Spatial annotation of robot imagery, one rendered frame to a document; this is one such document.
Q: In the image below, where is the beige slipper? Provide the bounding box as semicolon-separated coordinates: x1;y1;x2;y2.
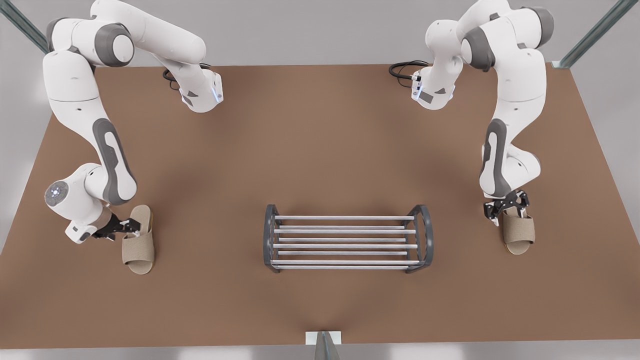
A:
501;206;536;256
121;204;155;276

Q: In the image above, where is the grey metal shoe rack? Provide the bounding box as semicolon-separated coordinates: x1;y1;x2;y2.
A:
263;203;434;274

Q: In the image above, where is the black cable loop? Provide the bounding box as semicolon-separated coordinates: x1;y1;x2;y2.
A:
162;63;212;92
388;60;432;81

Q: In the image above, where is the silver frame post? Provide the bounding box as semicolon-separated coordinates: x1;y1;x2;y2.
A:
0;0;51;55
305;330;344;360
551;0;640;69

